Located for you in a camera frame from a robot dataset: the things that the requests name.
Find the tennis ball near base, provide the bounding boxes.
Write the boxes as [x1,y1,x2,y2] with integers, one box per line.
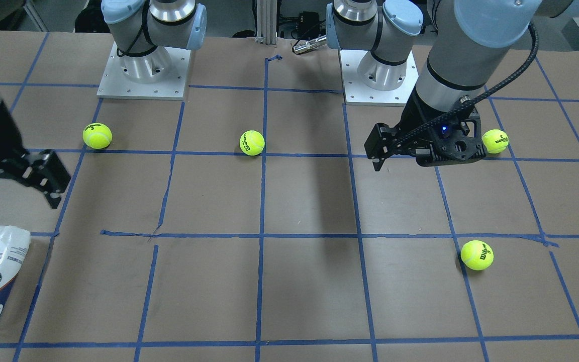
[481,130,509,154]
[82,122,113,149]

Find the silver metal tool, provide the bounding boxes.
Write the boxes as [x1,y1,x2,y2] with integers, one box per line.
[292,35,328,55]

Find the centre Head tennis ball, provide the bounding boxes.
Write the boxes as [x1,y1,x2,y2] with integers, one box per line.
[239,130,266,156]

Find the aluminium frame post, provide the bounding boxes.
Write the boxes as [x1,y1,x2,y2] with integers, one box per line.
[255,0,278,46]

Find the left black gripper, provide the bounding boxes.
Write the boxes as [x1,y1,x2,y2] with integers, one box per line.
[364,92,488,171]

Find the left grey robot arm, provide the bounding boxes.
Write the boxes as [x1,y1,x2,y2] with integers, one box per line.
[326,1,579,171]

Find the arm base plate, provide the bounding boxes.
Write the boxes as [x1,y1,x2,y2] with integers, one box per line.
[339,50,418,107]
[96,44,193,101]

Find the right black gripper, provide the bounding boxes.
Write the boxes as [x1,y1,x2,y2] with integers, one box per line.
[0,101,71,209]

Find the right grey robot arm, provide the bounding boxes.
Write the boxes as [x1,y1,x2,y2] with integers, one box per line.
[0,1,207,209]

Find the front Wilson tennis ball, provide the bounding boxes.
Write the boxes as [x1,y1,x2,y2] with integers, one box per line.
[460,240,494,271]

